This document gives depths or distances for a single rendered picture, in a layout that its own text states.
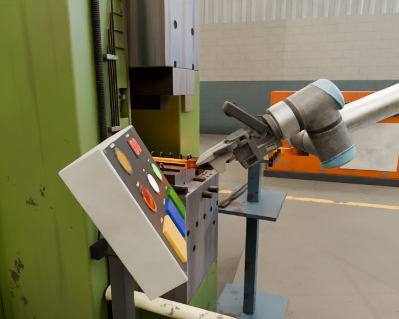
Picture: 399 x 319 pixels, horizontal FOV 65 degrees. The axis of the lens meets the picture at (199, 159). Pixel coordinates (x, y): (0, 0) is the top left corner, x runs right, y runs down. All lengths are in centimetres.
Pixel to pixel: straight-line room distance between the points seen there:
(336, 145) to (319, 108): 10
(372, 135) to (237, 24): 532
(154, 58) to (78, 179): 65
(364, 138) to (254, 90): 455
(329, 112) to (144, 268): 53
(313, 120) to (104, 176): 50
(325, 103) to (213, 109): 824
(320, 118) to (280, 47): 800
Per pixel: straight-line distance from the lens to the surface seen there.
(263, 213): 155
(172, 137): 153
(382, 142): 484
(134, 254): 57
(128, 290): 82
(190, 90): 125
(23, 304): 140
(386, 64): 895
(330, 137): 82
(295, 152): 174
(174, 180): 116
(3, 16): 112
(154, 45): 110
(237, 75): 883
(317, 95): 79
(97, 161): 52
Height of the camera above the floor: 129
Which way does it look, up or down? 13 degrees down
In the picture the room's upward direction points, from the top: straight up
